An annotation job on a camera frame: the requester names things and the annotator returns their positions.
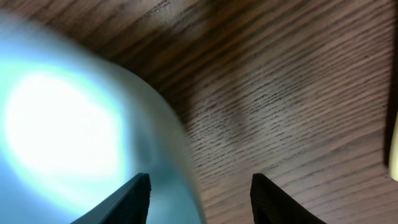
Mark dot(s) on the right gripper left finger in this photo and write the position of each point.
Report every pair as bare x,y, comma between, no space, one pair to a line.
128,205

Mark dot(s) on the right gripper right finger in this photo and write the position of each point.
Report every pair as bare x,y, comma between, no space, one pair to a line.
271,205

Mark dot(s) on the blue plastic bowl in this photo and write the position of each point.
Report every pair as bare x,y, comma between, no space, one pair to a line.
75,128

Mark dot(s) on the yellow plastic fork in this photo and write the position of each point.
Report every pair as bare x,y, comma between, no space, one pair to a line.
393,156

